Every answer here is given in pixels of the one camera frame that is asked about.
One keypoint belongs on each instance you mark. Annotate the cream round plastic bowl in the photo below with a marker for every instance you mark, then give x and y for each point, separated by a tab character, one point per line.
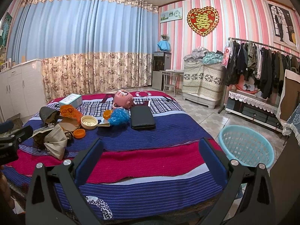
89	122

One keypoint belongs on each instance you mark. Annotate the clothes rack with garments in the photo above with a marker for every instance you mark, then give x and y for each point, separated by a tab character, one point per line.
259	61

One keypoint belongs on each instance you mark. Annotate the brown rectangular tray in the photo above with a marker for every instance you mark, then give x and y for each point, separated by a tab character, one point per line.
69	124

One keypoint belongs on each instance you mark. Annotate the blue and floral curtain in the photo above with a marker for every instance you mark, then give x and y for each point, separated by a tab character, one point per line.
86	46

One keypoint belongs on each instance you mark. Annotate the low shelf with lace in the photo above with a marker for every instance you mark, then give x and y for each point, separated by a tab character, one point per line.
254	109

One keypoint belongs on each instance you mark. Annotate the red heart wall decoration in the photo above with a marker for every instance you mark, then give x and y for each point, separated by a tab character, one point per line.
203	20

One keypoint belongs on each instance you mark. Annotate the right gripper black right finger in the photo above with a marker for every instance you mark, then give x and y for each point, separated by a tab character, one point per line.
258	203

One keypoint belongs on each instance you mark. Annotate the light blue laundry basket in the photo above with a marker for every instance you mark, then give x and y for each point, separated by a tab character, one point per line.
246	146

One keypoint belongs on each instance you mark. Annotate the blue plastic bag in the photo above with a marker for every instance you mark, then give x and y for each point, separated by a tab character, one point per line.
119	117

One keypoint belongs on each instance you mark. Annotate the grey water dispenser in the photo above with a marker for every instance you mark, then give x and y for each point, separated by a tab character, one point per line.
161	62

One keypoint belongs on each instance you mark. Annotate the landscape wall picture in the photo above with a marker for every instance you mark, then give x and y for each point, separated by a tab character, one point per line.
171	15

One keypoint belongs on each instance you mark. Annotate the black rectangular pouch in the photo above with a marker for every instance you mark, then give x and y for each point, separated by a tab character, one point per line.
142	118

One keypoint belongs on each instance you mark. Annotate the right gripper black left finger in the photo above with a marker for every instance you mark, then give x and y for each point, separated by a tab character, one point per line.
43	205

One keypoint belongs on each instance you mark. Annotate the brown paper bag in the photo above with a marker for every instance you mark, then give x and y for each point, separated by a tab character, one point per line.
56	142

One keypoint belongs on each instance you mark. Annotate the small metal side table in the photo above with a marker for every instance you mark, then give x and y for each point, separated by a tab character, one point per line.
170	78

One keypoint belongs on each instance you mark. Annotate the blue covered water bottle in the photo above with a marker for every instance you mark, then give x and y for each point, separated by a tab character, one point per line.
164	45

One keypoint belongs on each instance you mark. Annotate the pile of folded clothes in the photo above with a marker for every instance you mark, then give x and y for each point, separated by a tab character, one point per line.
202	55

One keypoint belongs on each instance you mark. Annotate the white cabinet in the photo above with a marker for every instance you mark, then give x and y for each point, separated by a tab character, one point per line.
22	89

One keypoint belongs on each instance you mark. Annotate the light blue tissue box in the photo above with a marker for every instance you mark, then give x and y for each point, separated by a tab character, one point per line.
74	100

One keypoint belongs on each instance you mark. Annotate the striped blue red bedspread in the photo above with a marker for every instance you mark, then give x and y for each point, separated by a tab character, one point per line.
147	172

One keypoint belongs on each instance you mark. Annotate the framed silhouette wall picture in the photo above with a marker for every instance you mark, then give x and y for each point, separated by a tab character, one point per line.
283	27

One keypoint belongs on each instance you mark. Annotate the patterned cloth covered chest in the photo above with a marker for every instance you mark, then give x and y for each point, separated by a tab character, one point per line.
203	83

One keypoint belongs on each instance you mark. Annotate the orange plastic mesh bag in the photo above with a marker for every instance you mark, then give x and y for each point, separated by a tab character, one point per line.
70	112

